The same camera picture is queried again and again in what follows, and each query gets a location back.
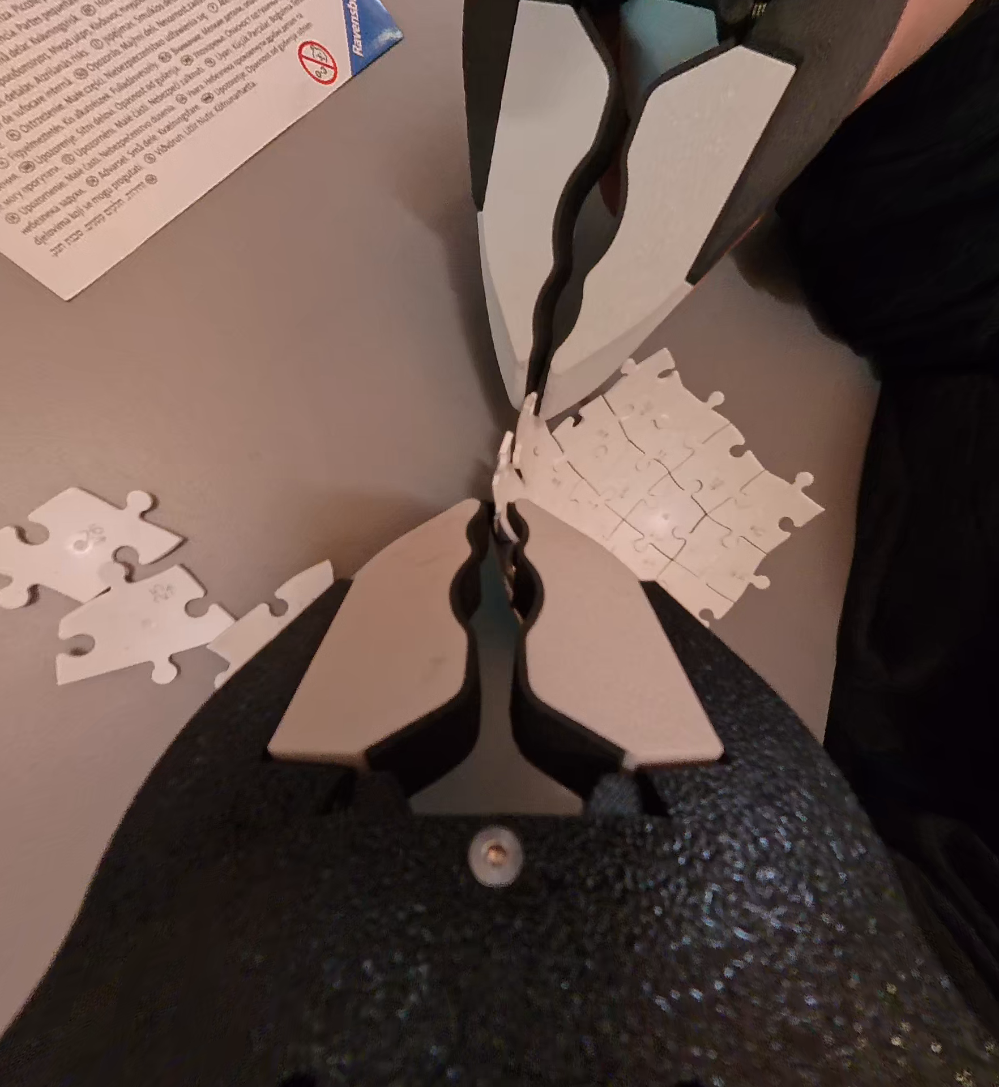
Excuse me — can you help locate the partly built white puzzle ball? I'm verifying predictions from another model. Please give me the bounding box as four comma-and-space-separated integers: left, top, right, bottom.
489, 348, 827, 630

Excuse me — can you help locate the printed puzzle instruction leaflet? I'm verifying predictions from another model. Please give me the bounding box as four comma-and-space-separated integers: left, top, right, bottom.
0, 0, 405, 303

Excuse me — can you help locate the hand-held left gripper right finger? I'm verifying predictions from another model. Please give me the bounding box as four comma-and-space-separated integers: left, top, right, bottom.
506, 503, 727, 797

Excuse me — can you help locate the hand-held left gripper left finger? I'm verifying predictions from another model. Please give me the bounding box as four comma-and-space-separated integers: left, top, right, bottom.
267, 498, 488, 797

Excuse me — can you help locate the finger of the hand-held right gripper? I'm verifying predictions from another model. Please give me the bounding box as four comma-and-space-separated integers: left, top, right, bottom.
540, 42, 798, 420
474, 0, 628, 409

